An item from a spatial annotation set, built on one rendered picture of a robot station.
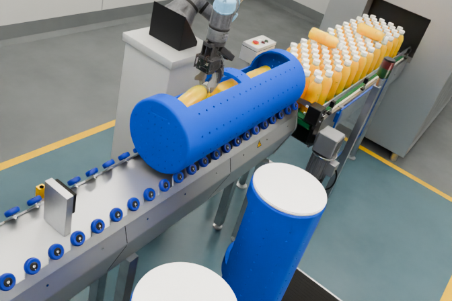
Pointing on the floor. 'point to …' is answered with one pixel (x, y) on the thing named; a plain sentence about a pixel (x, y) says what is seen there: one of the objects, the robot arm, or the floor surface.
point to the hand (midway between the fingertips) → (207, 87)
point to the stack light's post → (354, 136)
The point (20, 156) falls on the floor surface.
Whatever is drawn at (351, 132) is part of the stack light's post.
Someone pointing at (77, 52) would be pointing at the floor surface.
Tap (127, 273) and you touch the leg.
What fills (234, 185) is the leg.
